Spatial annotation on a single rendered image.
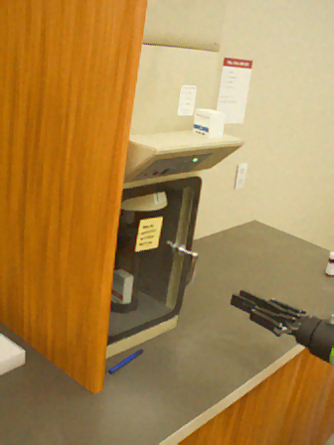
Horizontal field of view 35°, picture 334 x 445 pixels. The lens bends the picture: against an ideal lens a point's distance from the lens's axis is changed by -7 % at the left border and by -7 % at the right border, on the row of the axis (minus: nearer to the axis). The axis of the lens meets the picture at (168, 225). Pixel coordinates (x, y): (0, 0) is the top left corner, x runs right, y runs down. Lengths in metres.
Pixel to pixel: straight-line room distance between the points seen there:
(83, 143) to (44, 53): 0.23
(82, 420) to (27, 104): 0.71
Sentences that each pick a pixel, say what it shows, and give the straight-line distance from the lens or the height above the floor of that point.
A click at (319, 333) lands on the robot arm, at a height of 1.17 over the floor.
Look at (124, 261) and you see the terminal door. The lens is 1.27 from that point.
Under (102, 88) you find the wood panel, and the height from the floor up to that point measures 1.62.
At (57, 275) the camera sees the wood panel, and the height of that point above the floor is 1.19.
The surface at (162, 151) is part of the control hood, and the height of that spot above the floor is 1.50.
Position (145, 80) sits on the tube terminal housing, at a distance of 1.17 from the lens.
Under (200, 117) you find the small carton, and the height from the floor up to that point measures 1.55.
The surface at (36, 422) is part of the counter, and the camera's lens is 1.20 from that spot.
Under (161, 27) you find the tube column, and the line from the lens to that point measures 1.18.
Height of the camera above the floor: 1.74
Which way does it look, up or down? 20 degrees down
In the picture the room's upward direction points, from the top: 8 degrees clockwise
